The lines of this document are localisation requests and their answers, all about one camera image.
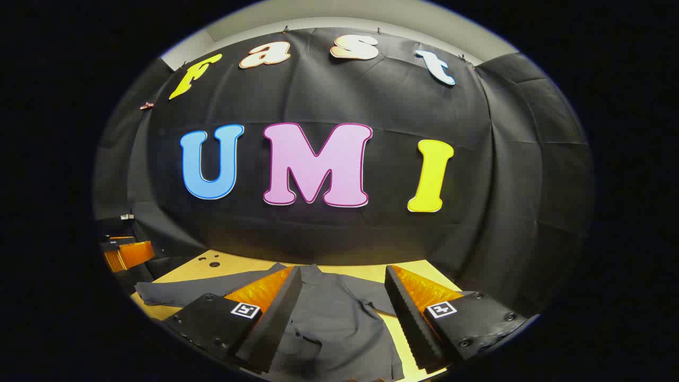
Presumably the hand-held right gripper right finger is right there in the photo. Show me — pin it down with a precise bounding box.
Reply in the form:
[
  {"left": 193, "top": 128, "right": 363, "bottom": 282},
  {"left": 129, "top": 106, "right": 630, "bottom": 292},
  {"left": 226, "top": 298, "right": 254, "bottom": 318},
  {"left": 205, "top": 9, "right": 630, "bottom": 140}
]
[{"left": 385, "top": 264, "right": 529, "bottom": 374}]

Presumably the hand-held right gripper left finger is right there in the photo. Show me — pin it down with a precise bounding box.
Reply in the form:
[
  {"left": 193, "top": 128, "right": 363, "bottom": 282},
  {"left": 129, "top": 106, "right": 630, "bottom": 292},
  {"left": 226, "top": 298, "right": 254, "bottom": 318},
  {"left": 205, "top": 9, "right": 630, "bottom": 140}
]
[{"left": 162, "top": 265, "right": 303, "bottom": 374}]

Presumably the grey collared shirt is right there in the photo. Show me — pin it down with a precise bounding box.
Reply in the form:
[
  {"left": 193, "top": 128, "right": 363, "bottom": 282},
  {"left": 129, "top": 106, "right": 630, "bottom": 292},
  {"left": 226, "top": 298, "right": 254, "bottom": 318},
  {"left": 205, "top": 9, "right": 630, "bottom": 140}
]
[{"left": 134, "top": 264, "right": 406, "bottom": 382}]

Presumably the black backdrop cloth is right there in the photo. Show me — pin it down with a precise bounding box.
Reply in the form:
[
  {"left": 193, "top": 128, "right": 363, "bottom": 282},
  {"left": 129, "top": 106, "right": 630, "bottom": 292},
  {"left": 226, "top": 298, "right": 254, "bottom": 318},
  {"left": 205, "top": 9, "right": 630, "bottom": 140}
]
[{"left": 93, "top": 27, "right": 595, "bottom": 319}]

